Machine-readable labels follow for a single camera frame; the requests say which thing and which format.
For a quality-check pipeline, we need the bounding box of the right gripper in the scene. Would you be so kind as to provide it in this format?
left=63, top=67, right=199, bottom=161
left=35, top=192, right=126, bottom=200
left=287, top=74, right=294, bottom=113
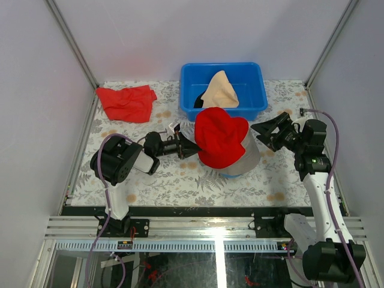
left=251, top=112, right=306, bottom=154

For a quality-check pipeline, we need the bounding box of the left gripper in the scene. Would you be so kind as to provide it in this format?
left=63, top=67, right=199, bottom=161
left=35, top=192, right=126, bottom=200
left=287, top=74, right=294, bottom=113
left=155, top=130, right=203, bottom=159

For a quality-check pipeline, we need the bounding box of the grey hat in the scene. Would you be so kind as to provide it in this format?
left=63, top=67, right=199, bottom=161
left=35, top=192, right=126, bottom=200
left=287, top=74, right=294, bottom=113
left=218, top=131, right=260, bottom=175

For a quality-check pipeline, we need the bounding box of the red hat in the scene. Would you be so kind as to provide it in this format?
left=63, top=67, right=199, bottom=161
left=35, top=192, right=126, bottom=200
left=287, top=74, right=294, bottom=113
left=194, top=107, right=249, bottom=169

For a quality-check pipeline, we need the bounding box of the blue bucket hat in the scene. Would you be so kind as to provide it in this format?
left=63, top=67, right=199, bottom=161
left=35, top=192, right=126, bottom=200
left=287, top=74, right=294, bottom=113
left=220, top=173, right=242, bottom=179

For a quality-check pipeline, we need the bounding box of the blue plastic bin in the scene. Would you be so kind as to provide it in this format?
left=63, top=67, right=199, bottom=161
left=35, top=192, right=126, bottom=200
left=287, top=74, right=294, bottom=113
left=179, top=62, right=268, bottom=121

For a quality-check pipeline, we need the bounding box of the beige bucket hat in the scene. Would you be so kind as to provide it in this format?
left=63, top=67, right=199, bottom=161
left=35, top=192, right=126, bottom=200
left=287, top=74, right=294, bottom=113
left=194, top=70, right=239, bottom=109

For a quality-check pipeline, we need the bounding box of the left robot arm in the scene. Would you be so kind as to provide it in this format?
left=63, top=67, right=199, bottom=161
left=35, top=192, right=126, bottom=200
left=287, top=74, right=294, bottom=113
left=90, top=130, right=201, bottom=238

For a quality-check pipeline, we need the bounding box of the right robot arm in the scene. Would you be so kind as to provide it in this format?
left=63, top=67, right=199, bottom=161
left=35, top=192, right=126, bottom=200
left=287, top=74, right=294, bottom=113
left=251, top=112, right=366, bottom=287

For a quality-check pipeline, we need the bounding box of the floral table mat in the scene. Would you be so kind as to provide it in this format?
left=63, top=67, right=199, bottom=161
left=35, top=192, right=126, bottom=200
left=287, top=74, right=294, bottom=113
left=69, top=81, right=310, bottom=207

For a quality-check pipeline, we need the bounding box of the red cloth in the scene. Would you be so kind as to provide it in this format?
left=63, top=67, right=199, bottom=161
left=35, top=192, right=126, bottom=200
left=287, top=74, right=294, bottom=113
left=95, top=85, right=157, bottom=123

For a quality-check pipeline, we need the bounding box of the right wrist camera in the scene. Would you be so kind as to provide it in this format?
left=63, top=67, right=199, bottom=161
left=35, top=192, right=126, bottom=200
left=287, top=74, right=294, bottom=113
left=292, top=117, right=308, bottom=133

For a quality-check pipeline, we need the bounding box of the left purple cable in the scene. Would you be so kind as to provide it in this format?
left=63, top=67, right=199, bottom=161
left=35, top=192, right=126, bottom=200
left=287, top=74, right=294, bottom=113
left=85, top=133, right=148, bottom=288

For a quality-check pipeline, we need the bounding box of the purple cable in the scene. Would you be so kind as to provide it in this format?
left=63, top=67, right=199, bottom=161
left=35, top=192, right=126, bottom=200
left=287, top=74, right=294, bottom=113
left=286, top=108, right=361, bottom=288
left=85, top=133, right=148, bottom=288

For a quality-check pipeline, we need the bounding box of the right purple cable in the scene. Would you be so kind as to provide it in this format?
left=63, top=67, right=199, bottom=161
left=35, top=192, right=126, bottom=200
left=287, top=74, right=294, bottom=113
left=286, top=108, right=361, bottom=288

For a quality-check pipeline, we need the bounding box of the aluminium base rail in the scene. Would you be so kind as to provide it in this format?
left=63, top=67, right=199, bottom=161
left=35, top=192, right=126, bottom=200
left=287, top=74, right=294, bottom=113
left=44, top=215, right=368, bottom=241

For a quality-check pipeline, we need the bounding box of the right aluminium frame post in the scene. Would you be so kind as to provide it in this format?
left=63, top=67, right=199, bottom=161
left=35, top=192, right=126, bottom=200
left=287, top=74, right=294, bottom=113
left=304, top=0, right=360, bottom=90

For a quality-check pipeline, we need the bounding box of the aluminium frame post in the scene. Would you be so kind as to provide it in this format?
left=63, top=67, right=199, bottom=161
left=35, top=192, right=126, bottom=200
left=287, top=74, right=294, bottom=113
left=304, top=0, right=360, bottom=90
left=44, top=0, right=99, bottom=90

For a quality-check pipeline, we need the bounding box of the left aluminium frame post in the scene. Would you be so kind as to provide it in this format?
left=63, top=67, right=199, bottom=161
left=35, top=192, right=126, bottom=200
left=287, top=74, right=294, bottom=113
left=44, top=0, right=99, bottom=90

